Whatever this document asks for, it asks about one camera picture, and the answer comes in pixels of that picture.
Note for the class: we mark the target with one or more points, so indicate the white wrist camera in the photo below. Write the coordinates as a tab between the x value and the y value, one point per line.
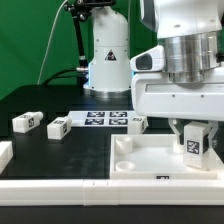
152	60

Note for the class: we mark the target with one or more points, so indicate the white marker tag sheet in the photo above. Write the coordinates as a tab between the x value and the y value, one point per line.
101	118

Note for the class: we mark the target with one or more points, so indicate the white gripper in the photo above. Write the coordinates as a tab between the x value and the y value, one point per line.
154	95

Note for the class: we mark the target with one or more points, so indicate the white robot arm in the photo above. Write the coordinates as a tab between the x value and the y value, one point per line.
178	67

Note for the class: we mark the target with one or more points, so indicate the white square tabletop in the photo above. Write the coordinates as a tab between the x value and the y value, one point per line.
157	156

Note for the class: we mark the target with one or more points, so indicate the white fence wall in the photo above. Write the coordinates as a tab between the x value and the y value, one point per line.
6	154
111	192

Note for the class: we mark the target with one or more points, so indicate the black camera stand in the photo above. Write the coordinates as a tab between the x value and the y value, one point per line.
80	11

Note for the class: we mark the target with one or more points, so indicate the white fence left wall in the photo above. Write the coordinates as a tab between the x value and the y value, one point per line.
6	154

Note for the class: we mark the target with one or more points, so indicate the white fence front wall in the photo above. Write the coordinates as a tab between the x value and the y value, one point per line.
111	192

